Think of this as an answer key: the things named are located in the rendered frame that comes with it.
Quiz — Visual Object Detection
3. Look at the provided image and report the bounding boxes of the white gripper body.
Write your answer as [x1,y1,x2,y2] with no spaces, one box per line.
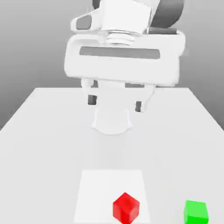
[63,31,186,88]

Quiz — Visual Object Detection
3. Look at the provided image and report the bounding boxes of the small red cube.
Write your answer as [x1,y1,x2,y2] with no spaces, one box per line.
[112,192,141,224]

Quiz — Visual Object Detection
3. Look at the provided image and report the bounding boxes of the small green cube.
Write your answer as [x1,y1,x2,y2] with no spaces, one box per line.
[183,199,210,224]

